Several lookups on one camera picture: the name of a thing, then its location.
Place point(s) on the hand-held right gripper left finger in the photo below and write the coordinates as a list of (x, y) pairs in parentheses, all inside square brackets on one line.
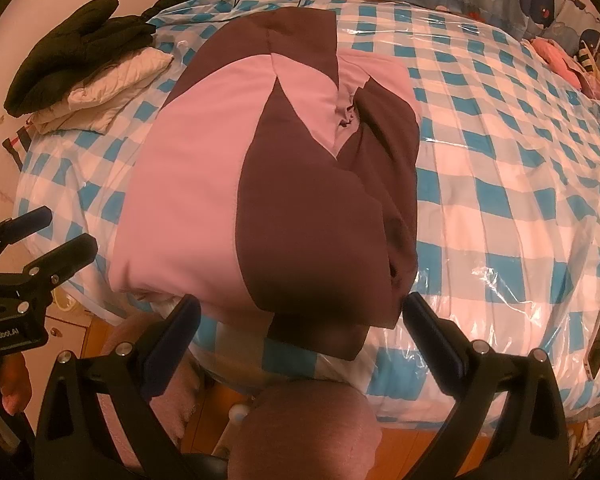
[(175, 345)]

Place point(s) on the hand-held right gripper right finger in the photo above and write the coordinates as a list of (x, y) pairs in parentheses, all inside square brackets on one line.
[(432, 347)]

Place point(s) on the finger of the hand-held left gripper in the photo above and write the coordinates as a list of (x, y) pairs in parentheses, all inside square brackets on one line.
[(37, 220), (72, 252)]

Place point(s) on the pink and brown jacket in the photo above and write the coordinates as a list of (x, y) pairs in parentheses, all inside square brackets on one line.
[(205, 160)]

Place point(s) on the person's left hand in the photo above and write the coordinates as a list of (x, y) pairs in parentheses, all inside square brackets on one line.
[(16, 385)]

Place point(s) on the white drawer cabinet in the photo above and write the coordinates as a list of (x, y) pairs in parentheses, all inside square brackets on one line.
[(70, 325)]

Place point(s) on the person's right leg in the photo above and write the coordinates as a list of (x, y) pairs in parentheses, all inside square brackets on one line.
[(305, 430)]

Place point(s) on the cream puffer jacket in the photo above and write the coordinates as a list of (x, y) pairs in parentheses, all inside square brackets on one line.
[(115, 85)]

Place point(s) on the black puffer jacket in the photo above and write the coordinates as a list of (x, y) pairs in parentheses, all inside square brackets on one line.
[(80, 50)]

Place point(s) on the blue checkered plastic-covered bed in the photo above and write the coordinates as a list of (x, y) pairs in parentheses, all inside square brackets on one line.
[(504, 160)]

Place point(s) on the striped plush toy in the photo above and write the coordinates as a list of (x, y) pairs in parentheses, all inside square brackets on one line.
[(589, 55)]

